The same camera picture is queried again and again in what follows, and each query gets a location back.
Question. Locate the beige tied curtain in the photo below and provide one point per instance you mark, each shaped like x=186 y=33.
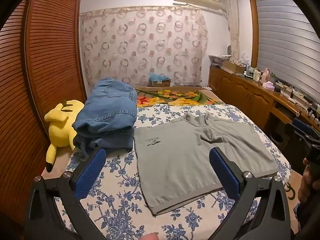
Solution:
x=233 y=30

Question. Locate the white power strip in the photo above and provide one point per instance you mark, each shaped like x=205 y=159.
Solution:
x=293 y=94

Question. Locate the yellow plush toy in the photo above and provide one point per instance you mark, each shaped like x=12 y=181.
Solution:
x=58 y=132

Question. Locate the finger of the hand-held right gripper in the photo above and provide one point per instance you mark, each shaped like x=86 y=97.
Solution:
x=303 y=126

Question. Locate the grey window blind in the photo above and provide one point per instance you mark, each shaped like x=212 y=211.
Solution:
x=287 y=42

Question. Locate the grey pants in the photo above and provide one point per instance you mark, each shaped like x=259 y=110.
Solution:
x=180 y=160

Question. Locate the person's right hand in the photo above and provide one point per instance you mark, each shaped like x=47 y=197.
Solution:
x=305 y=185

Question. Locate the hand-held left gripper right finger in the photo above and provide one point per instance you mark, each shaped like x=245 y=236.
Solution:
x=222 y=172

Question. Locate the wooden louvered wardrobe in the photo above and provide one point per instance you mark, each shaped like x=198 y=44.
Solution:
x=50 y=55

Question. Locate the pink tissue box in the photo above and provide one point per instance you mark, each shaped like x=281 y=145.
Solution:
x=268 y=86

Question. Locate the open flat cardboard box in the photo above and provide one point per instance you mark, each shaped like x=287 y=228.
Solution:
x=233 y=67

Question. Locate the stack of papers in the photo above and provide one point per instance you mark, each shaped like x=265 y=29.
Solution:
x=220 y=59

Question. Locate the person's left hand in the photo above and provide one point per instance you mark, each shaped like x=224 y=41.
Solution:
x=152 y=237

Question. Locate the row of toiletry bottles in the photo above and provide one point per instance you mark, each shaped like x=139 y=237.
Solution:
x=255 y=75

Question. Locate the colourful flower blanket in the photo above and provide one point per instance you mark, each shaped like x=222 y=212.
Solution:
x=180 y=96

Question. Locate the pink bottle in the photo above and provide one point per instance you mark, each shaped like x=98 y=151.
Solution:
x=265 y=76

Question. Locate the dark blue denim jeans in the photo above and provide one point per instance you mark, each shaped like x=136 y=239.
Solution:
x=107 y=142

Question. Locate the blue floral quilt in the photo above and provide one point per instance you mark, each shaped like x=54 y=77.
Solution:
x=120 y=180

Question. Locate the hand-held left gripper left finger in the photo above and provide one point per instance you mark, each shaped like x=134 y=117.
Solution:
x=91 y=172

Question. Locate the light blue denim jeans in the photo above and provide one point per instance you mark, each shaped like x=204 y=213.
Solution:
x=107 y=110

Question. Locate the sheer circle-patterned curtain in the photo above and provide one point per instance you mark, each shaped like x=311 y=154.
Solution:
x=140 y=47

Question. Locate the wooden cabinet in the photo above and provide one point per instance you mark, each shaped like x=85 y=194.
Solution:
x=240 y=95

